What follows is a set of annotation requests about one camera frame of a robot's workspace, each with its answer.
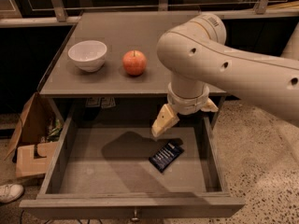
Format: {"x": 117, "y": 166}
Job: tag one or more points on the red apple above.
{"x": 134, "y": 62}

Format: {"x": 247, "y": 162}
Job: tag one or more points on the dark blue rxbar wrapper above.
{"x": 166, "y": 155}

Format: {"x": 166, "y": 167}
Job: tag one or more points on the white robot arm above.
{"x": 195, "y": 54}

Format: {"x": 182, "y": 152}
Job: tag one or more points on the green snack bag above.
{"x": 54, "y": 130}

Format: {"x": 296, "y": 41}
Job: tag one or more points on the white ceramic bowl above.
{"x": 89, "y": 55}

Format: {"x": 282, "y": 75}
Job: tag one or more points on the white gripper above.
{"x": 189, "y": 104}

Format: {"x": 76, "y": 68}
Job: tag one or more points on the grey open top drawer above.
{"x": 102, "y": 170}

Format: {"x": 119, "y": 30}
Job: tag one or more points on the grey cabinet counter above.
{"x": 138, "y": 98}

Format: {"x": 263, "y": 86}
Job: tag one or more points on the metal window railing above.
{"x": 22, "y": 12}

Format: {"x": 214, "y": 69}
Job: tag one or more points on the white sneaker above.
{"x": 10, "y": 192}

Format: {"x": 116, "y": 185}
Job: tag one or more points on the brown cardboard box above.
{"x": 28, "y": 144}

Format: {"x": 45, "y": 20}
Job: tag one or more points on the metal drawer knob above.
{"x": 135, "y": 217}

